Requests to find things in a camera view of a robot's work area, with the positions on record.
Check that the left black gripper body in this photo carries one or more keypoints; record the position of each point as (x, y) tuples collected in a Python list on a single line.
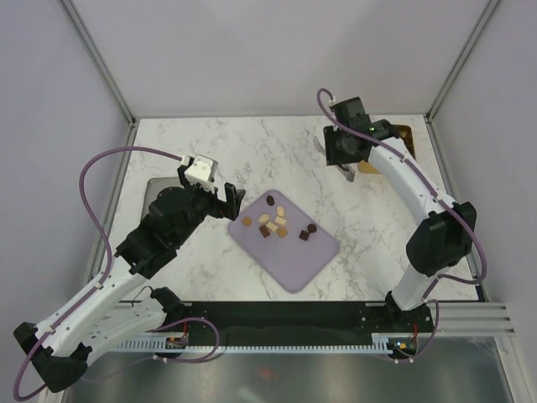
[(205, 201)]

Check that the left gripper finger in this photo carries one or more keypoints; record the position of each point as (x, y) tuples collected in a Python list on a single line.
[(230, 192), (231, 209)]

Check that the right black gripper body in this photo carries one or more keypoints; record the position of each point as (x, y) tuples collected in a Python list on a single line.
[(337, 149)]

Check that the metal tongs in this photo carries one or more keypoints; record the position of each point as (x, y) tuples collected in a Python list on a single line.
[(346, 170)]

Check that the dark cube chocolate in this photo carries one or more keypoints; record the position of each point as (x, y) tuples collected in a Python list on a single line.
[(304, 235)]

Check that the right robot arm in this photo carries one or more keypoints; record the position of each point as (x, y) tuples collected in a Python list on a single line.
[(444, 234)]

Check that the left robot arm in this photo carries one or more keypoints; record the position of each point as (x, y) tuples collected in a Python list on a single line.
[(62, 347)]

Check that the caramel square chocolate left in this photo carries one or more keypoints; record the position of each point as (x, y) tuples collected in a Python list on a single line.
[(247, 220)]

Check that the brown rectangular chocolate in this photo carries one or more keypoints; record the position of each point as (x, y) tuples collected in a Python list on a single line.
[(264, 231)]

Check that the white rectangular chocolate lower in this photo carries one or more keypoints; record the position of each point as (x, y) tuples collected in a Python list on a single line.
[(271, 226)]

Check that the gold chocolate box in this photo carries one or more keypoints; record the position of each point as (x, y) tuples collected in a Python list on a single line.
[(405, 133)]

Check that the lavender tray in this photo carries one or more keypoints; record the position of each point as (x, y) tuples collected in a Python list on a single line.
[(290, 261)]

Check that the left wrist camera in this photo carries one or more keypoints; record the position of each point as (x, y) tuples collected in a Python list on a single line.
[(202, 170)]

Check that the right aluminium frame post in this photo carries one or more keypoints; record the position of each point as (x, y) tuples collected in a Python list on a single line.
[(471, 42)]

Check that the aluminium frame post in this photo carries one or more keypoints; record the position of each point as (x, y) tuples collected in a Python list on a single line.
[(471, 42), (95, 55)]

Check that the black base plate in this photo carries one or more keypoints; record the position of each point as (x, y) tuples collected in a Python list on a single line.
[(302, 322)]

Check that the left aluminium frame post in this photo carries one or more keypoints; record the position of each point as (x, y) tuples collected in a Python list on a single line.
[(95, 55)]

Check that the white cable duct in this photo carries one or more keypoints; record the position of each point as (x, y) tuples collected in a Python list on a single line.
[(380, 344)]

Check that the aluminium rail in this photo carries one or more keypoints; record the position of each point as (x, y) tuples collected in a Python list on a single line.
[(474, 319)]

